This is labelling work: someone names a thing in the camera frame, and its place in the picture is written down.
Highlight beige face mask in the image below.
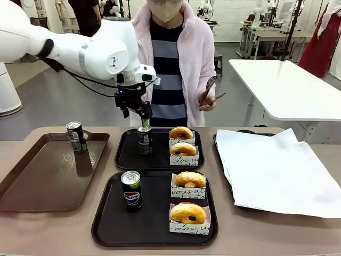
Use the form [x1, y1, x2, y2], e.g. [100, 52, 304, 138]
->
[147, 0, 182, 24]

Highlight person in pink fleece jacket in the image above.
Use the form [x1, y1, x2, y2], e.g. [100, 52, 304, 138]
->
[128, 0, 218, 128]

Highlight bystander in black clothes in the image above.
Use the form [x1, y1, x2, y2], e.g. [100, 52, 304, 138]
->
[68, 0, 103, 36]

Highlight person's left hand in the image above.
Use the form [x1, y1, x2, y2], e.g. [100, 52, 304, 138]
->
[198, 89, 217, 113]

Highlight black pole stand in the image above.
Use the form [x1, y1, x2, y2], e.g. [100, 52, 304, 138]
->
[279, 0, 305, 62]

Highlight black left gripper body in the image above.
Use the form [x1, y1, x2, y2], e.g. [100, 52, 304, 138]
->
[113, 89, 147, 110]

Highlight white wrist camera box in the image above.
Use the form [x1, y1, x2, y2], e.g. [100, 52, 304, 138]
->
[133, 63, 161, 86]

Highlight dark metal tongs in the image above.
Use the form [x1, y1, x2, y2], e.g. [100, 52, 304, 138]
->
[198, 75, 228, 110]

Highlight yellow donut in paper box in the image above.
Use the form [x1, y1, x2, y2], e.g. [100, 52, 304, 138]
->
[168, 202, 212, 236]

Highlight black stool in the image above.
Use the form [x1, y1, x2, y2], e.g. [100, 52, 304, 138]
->
[214, 53, 224, 78]

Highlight white paper sheet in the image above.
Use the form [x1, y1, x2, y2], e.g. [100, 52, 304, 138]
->
[215, 127, 341, 220]

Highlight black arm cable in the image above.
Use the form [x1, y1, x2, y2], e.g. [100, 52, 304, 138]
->
[43, 57, 157, 98]

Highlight white printed paper donut box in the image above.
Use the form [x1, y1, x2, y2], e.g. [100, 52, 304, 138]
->
[169, 145, 200, 167]
[170, 172, 208, 199]
[168, 129, 196, 148]

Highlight black Pepsi can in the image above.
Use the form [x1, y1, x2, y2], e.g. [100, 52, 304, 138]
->
[66, 121, 87, 154]
[120, 170, 143, 213]
[136, 125, 153, 156]

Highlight white rounded robot base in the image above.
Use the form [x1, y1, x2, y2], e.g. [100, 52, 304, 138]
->
[0, 62, 23, 117]

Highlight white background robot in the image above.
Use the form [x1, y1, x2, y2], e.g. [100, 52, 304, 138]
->
[196, 0, 215, 21]

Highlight golden glazed donut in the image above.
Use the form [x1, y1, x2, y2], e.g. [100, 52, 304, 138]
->
[169, 202, 207, 225]

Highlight red dress on mannequin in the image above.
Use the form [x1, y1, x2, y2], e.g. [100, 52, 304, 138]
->
[297, 0, 341, 79]

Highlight black plastic tray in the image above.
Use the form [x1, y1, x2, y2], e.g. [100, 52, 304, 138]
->
[91, 170, 220, 247]
[212, 129, 277, 212]
[114, 127, 205, 172]

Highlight grey background work table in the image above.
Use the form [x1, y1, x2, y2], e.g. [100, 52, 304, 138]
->
[238, 21, 314, 61]

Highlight brown plastic tray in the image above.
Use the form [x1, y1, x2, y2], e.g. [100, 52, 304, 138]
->
[0, 130, 111, 213]

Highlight black office chair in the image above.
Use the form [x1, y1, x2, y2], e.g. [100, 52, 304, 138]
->
[29, 17, 51, 30]

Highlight person's left forearm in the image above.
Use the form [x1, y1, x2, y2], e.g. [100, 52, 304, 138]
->
[186, 69, 217, 103]

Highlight white table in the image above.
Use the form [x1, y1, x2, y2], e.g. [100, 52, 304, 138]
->
[228, 59, 341, 134]

